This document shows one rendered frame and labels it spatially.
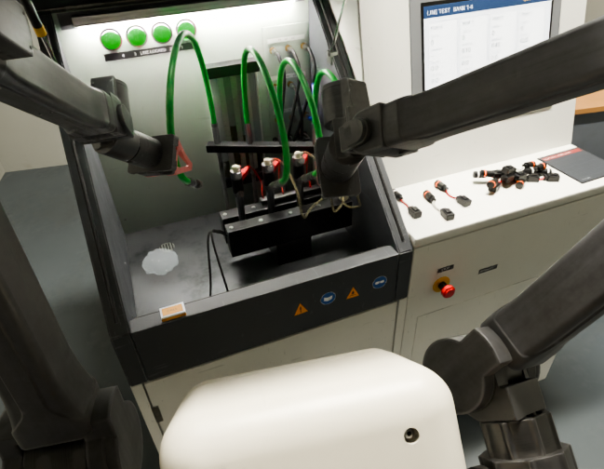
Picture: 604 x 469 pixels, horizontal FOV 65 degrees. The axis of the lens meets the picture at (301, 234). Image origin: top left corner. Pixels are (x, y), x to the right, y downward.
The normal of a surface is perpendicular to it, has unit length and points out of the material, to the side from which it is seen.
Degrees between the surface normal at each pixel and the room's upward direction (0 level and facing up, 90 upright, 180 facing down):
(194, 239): 0
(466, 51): 76
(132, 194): 90
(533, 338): 59
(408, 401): 25
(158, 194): 90
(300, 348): 90
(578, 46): 66
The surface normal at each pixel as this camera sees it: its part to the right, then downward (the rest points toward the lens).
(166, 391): 0.36, 0.55
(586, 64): -0.82, 0.05
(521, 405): 0.54, -0.32
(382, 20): 0.34, 0.34
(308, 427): 0.05, -0.47
